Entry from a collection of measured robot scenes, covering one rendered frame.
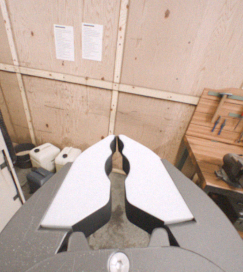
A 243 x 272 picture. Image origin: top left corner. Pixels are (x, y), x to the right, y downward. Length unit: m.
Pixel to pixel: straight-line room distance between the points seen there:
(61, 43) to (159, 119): 1.32
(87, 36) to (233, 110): 1.58
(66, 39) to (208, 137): 1.81
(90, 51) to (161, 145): 1.32
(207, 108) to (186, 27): 0.74
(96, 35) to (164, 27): 0.63
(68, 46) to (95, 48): 0.30
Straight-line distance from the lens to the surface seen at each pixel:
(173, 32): 1.56
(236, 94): 1.66
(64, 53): 1.79
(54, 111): 2.05
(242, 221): 1.81
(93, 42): 1.65
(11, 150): 1.18
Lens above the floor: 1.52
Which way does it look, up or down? 29 degrees down
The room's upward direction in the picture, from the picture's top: 9 degrees clockwise
